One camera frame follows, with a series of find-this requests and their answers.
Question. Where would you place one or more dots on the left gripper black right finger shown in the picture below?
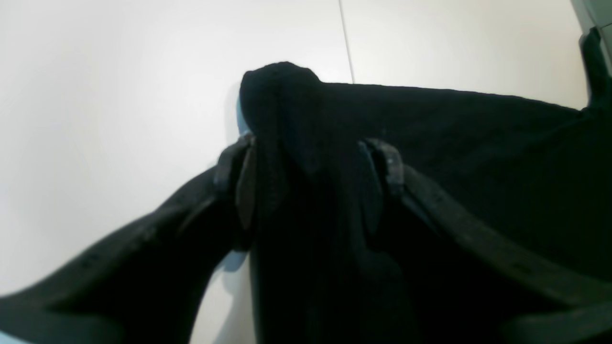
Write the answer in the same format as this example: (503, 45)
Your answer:
(586, 300)

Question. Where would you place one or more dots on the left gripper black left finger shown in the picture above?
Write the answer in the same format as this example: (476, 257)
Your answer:
(143, 283)

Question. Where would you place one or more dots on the black t-shirt with graphic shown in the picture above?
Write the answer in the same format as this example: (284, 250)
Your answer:
(406, 215)

